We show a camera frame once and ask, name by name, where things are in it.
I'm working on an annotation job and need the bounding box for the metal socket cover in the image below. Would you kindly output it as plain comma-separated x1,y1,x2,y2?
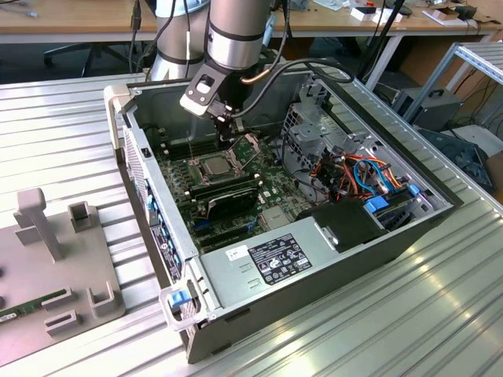
226,131,263,173

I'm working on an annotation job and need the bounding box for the silver CPU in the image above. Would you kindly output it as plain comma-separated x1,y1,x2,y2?
200,156,232,177

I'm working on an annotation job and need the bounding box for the CPU socket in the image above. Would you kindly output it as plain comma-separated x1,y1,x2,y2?
193,153,241,186

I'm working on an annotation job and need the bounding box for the white latched RAM slot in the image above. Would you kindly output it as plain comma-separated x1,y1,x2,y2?
161,138,233,153
159,132,217,145

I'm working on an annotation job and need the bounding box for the black latched RAM slot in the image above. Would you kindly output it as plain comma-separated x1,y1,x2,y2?
182,170,257,193
160,135,219,149
162,142,234,157

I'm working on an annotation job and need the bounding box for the silver metal drive cage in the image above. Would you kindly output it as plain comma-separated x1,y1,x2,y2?
279,101,380,199

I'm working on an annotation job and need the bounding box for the green RAM stick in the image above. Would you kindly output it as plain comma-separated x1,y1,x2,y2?
0,288,67,325
189,174,263,200

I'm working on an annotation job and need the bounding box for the green motherboard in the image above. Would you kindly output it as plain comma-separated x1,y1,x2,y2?
151,125,302,255

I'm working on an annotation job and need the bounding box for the graphics card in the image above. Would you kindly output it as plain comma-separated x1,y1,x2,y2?
204,187,261,221

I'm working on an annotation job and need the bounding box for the wooden office desk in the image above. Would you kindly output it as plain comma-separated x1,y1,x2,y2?
0,0,503,92

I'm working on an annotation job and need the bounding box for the silver finned heatsink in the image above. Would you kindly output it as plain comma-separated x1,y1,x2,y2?
259,206,295,232

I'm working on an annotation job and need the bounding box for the black expansion slot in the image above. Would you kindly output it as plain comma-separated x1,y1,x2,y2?
194,225,255,248

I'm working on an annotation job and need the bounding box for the black office chair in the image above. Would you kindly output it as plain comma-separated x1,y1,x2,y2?
42,41,139,79

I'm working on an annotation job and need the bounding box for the small white box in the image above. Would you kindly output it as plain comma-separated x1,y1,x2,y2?
348,5,379,23

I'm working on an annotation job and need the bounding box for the black stand pole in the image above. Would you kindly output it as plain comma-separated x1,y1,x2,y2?
359,0,406,82

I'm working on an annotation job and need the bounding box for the black plastic shroud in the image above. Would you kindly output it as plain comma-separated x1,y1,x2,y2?
295,197,389,253

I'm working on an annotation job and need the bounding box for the blue disk carrier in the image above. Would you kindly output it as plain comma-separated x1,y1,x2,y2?
363,197,389,216

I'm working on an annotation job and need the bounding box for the silver power supply unit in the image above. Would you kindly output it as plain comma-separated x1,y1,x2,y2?
198,217,340,310

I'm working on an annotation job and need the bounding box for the brown cardboard box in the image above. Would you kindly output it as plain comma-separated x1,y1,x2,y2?
399,35,492,101

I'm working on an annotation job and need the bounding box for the dark grey equipment box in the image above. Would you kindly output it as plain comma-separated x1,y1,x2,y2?
391,86,465,134

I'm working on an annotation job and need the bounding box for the open cardboard box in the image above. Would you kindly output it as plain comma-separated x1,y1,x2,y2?
421,2,479,27

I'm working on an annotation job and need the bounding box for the dark teal bag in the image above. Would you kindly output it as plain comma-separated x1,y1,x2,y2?
417,126,497,194

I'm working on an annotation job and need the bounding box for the open PC case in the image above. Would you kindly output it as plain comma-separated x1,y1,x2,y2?
102,67,464,364

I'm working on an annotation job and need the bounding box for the grey parts rack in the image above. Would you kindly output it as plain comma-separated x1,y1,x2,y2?
0,187,127,367

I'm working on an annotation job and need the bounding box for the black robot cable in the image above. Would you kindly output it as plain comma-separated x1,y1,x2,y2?
129,0,357,119

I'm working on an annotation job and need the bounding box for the orange wire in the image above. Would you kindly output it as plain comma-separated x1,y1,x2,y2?
338,155,359,199

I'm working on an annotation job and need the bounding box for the blue wire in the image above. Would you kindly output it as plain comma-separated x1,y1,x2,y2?
367,156,391,193
352,159,378,196

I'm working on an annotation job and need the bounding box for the aluminium profile frame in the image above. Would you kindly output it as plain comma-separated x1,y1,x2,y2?
401,41,503,127

